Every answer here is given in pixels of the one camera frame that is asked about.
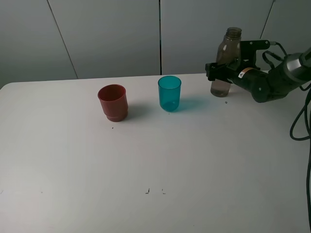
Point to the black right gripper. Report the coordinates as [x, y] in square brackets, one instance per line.
[241, 73]

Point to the clear smoky plastic bottle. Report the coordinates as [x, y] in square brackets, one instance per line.
[228, 50]

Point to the teal translucent plastic cup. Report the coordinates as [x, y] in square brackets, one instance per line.
[169, 89]

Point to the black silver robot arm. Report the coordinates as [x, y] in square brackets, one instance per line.
[286, 74]

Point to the red plastic cup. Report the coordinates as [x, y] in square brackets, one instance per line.
[114, 102]

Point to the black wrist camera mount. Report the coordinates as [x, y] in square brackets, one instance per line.
[248, 50]

